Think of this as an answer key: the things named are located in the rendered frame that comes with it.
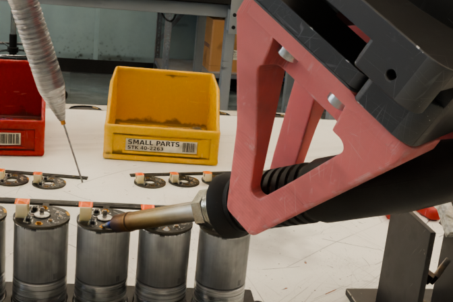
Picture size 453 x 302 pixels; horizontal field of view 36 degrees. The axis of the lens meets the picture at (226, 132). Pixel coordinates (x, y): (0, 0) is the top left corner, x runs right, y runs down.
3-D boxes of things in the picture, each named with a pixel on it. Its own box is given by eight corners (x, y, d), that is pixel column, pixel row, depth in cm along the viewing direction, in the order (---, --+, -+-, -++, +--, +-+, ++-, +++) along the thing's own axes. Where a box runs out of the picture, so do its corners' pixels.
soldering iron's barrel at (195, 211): (107, 245, 30) (218, 230, 26) (98, 210, 30) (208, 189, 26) (131, 236, 31) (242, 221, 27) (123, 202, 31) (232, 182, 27)
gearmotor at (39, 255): (62, 329, 32) (66, 225, 30) (7, 327, 31) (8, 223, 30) (68, 302, 34) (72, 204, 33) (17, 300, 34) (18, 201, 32)
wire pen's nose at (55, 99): (45, 121, 29) (34, 87, 28) (70, 111, 29) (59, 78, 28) (53, 128, 28) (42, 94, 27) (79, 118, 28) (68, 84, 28)
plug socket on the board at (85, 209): (96, 222, 31) (97, 207, 31) (77, 220, 31) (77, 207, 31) (97, 215, 32) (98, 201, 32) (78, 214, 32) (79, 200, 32)
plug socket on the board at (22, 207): (32, 219, 31) (33, 205, 31) (13, 218, 31) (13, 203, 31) (35, 212, 32) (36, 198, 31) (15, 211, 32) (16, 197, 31)
